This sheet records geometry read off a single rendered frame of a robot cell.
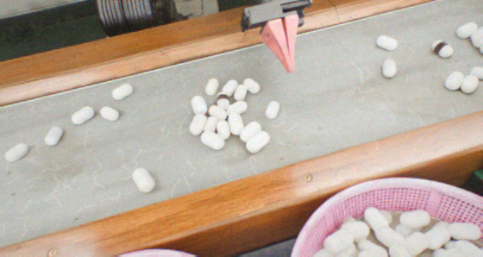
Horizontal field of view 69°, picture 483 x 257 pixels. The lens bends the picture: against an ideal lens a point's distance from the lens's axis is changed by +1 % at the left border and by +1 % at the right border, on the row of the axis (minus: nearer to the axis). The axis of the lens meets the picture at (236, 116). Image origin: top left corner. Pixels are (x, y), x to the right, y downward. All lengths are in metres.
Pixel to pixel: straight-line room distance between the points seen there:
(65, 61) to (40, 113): 0.12
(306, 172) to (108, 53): 0.45
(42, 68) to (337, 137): 0.54
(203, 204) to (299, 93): 0.25
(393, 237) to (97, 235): 0.33
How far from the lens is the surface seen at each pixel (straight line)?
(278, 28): 0.51
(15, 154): 0.61
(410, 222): 0.45
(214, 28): 0.71
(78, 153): 0.58
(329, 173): 0.44
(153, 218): 0.43
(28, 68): 0.77
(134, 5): 0.85
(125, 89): 0.62
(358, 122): 0.53
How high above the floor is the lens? 1.12
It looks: 45 degrees down
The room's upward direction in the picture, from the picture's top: 9 degrees counter-clockwise
